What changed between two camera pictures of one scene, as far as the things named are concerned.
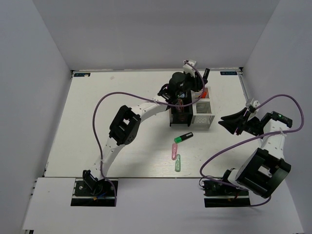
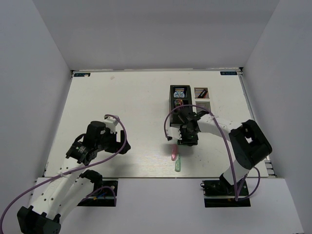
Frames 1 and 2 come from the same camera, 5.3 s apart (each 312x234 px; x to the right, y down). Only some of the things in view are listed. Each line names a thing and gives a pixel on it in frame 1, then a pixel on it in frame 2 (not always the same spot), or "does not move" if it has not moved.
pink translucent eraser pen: x=174 y=147 does not move
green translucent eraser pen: x=178 y=163 does not move
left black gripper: x=197 y=81 → x=117 y=146
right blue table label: x=228 y=73 does not move
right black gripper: x=237 y=120 → x=184 y=142
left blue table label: x=82 y=74 does not move
